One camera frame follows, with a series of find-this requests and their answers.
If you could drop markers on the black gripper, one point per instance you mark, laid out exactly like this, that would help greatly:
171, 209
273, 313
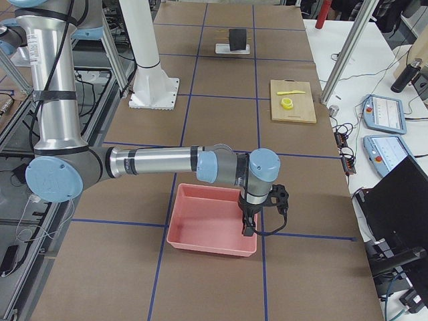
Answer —
250, 210

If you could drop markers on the dark grey cloth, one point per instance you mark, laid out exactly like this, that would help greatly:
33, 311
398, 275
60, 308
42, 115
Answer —
237, 39

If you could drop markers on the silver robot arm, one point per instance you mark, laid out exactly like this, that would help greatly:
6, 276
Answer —
64, 164

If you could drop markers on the black water bottle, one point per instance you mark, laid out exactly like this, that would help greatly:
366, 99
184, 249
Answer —
410, 71

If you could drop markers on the pink plastic bin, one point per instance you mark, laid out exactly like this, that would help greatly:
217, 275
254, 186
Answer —
208, 219

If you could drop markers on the bamboo cutting board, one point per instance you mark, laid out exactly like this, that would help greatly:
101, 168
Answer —
303, 111

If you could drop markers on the yellow plastic knife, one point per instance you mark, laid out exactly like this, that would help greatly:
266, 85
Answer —
280, 93

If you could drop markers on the black monitor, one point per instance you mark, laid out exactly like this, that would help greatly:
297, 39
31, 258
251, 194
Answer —
395, 209

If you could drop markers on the lower teach pendant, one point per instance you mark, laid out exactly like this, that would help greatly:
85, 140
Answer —
385, 151

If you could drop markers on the teach pendant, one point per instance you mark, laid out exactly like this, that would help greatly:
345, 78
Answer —
384, 114
385, 151

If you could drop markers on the upper teach pendant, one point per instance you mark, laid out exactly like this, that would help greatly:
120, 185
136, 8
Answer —
384, 114

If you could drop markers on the red cylinder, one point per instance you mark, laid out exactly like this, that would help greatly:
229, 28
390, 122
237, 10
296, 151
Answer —
322, 16

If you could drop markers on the aluminium frame post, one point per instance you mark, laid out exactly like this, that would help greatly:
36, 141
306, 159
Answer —
350, 43

